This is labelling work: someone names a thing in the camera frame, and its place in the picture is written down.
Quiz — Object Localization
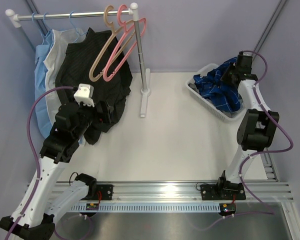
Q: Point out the beige plastic hanger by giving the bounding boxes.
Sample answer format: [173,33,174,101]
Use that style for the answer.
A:
[88,4,135,82]

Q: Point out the light blue shirt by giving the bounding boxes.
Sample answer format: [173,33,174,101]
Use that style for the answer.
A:
[34,31,53,138]

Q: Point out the blue wire hanger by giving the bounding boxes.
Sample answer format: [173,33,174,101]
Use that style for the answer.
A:
[31,12,45,40]
[42,12,52,32]
[68,10,88,42]

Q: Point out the white shirt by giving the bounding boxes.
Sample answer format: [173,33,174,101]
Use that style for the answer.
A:
[43,28,86,124]

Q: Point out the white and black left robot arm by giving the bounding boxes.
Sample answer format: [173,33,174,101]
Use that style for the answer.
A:
[0,99,113,240]

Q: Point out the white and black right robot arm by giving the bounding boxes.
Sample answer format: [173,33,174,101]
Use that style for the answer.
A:
[215,50,280,201]

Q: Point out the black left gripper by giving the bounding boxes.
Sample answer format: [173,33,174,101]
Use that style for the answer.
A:
[70,95,113,140]

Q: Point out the blue plaid shirt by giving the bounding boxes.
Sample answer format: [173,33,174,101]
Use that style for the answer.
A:
[193,57,242,113]

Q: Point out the black garment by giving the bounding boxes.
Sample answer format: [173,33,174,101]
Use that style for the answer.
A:
[55,28,133,145]

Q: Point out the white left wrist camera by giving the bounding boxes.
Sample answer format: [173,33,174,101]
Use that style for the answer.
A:
[73,83,95,107]

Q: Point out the white metal clothes rack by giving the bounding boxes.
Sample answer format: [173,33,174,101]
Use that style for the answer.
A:
[5,2,151,118]

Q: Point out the light blue cable duct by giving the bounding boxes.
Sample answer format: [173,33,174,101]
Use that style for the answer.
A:
[69,202,221,213]

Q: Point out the white plastic basket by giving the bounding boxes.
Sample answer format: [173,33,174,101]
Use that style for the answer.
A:
[185,63,245,122]

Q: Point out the aluminium frame post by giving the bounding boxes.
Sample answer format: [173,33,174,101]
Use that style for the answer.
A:
[241,0,291,76]

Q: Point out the pink plastic hanger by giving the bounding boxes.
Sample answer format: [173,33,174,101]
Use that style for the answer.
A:
[102,2,147,82]

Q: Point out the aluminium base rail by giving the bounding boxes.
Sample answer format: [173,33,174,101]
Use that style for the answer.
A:
[26,179,295,202]

